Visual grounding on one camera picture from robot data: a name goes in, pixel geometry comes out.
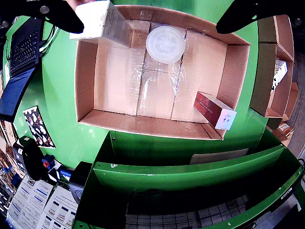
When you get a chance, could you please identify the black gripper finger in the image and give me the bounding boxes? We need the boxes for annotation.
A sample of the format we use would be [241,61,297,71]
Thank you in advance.
[216,0,305,34]
[0,0,84,34]

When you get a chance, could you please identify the tall white carton box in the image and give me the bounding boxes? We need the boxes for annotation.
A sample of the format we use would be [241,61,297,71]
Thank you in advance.
[69,0,133,50]

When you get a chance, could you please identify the divided cardboard box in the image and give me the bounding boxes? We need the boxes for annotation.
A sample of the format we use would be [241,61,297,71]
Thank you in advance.
[249,14,300,131]

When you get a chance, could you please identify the white box black cow spots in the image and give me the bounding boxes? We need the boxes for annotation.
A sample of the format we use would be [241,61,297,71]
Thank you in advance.
[270,59,288,93]

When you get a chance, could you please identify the shallow cardboard tray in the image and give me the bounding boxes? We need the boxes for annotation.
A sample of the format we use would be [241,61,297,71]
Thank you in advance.
[75,4,251,141]

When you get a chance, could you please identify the red box holographic end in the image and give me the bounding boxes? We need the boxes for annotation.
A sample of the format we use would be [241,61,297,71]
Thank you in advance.
[193,91,238,131]

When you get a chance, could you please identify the brown printed cardboard box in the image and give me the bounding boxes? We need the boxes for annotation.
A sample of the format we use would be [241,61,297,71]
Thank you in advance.
[266,114,295,146]

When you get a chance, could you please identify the black box device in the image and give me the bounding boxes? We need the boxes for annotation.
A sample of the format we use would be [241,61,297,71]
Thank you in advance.
[69,161,92,205]

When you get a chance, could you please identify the black laptop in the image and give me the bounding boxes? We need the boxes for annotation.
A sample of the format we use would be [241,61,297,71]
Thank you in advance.
[0,16,46,122]

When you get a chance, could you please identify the white bottle translucent cap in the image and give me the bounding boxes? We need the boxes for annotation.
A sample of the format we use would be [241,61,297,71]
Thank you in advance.
[145,25,186,64]

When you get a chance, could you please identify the black penguin pattern card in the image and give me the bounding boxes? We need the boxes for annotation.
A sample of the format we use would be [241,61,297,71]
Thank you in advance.
[23,105,56,149]

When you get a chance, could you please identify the grey flat card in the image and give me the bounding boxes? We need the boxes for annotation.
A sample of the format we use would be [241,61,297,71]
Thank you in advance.
[190,147,250,165]

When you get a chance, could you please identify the small blue red gadget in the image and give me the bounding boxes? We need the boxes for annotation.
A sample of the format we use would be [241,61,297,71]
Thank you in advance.
[41,154,57,171]

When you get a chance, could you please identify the black round device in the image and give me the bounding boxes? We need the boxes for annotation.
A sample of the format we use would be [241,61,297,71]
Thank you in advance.
[11,135,48,182]

